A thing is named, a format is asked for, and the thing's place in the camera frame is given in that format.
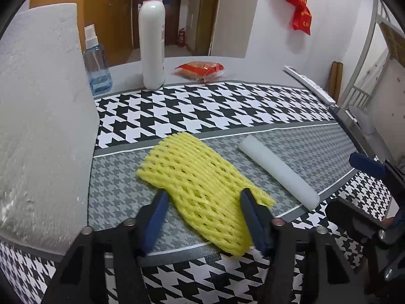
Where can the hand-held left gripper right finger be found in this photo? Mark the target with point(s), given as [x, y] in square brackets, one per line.
[253, 221]

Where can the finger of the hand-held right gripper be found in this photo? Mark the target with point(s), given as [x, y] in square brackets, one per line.
[368, 164]
[351, 220]

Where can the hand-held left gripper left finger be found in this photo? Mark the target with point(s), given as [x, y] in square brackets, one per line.
[155, 218]

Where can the yellow foam net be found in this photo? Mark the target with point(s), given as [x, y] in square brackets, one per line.
[202, 180]

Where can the white foam box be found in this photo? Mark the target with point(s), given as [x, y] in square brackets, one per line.
[41, 117]

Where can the white foam tube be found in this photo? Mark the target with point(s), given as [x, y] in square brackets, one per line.
[278, 171]

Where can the wooden board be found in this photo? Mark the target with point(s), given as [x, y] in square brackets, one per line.
[335, 80]

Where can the white remote control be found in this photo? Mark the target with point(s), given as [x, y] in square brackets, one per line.
[310, 84]

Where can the white metal bunk bed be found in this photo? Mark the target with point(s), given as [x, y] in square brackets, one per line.
[376, 38]

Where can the red snack packet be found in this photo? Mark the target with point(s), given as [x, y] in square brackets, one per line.
[199, 69]

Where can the blue spray bottle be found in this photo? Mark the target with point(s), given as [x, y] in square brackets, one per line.
[97, 66]

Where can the red plastic bag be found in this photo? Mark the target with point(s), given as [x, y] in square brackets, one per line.
[297, 0]

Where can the white pump bottle red top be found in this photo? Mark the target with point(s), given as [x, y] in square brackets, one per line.
[152, 38]

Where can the red fire extinguisher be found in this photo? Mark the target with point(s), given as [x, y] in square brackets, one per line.
[181, 37]

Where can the dark brown door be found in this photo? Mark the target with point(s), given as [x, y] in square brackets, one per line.
[173, 19]

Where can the light wooden side door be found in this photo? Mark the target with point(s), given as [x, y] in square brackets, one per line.
[207, 15]

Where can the wooden wardrobe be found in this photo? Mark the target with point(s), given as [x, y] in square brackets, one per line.
[107, 12]

